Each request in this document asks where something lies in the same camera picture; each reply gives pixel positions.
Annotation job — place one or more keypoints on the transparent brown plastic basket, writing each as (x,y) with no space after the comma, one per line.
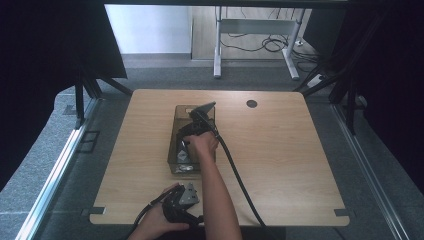
(175,146)

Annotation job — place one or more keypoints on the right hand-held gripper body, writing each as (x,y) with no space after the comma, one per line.
(198,125)

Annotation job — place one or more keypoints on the person's left hand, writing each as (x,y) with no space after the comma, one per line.
(151,223)

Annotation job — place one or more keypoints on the person's right hand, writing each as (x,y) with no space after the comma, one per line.
(203,145)

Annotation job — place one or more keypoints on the aluminium rail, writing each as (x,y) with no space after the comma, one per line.
(366,170)
(50,186)

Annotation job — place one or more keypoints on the white power strip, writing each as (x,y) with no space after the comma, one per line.
(315,81)

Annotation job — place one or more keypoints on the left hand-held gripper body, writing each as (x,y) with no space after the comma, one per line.
(173,208)

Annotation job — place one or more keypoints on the black curtain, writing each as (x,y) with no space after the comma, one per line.
(40,66)
(393,83)

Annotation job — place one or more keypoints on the black metal stand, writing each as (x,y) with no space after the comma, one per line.
(79,103)
(350,113)

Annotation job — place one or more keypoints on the white desk frame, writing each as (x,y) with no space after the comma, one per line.
(217,50)

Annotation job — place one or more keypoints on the black and silver tube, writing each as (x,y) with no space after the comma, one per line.
(183,156)

